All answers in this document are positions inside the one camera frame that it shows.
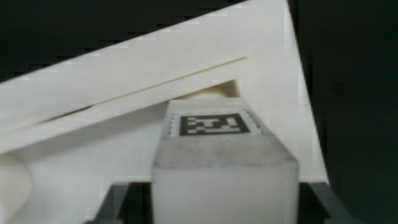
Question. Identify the white leg with tag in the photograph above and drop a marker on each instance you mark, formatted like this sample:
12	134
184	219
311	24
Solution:
224	169

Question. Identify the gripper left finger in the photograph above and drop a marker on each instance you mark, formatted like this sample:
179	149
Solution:
126	207

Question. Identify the white square tabletop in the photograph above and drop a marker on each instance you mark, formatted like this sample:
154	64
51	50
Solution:
83	109

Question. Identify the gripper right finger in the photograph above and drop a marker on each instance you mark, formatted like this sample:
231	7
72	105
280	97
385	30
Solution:
319	206

